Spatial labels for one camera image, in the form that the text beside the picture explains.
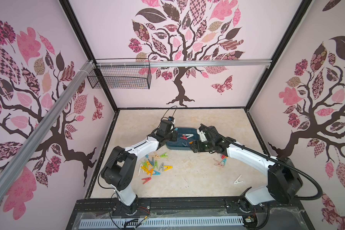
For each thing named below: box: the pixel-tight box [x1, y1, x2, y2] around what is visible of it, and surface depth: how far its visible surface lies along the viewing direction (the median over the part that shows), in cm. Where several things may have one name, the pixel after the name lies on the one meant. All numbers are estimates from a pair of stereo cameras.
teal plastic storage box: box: [165, 127, 200, 151], surface depth 102 cm
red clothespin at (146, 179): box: [141, 176, 152, 185], surface depth 85 cm
